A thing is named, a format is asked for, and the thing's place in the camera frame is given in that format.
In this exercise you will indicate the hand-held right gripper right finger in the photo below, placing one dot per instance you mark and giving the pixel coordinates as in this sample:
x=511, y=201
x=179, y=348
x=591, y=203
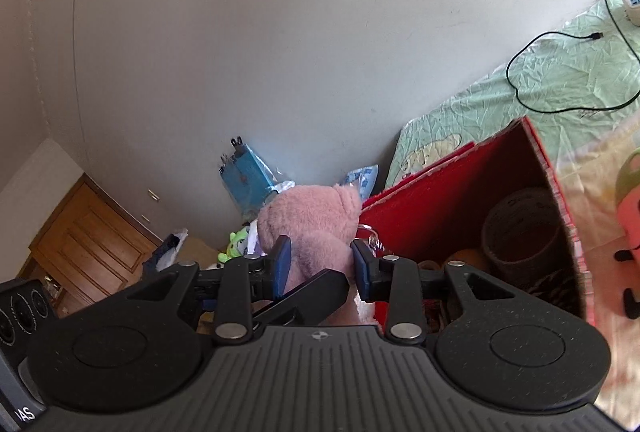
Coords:
x=361, y=273

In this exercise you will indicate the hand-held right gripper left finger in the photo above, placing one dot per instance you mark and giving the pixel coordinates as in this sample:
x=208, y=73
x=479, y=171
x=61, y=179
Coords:
x=282, y=263

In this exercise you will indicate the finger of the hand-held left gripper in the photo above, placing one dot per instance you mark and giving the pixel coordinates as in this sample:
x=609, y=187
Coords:
x=310, y=294

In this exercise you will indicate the pink plush toy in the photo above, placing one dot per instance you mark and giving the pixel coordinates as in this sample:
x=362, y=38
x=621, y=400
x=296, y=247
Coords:
x=310, y=222

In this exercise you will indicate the red cardboard box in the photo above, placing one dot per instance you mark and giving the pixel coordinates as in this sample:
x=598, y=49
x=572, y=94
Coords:
x=440, y=192

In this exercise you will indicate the green alien plush toy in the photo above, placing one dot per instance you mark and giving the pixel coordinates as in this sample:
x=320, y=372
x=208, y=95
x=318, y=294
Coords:
x=236, y=244

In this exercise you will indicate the brown cardboard box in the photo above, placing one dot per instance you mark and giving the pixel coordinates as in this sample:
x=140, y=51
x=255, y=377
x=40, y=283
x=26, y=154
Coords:
x=200, y=253

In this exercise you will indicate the blue plastic package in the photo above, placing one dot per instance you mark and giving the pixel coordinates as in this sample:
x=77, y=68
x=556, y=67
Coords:
x=245, y=177

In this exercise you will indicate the blue and white packet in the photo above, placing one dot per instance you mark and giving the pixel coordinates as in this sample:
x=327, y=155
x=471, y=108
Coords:
x=361, y=178

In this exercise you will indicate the wooden door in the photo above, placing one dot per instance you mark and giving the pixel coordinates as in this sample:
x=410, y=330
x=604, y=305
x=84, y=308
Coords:
x=87, y=237

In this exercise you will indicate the dark blue cloth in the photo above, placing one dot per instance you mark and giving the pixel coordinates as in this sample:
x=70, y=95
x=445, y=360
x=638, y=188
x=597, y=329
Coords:
x=162, y=254

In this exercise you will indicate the dark round container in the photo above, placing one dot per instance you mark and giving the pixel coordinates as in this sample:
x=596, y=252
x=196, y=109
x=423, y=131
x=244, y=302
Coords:
x=522, y=232

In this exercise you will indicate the small white wall fitting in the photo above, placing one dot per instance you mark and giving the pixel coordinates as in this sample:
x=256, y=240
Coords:
x=153, y=195

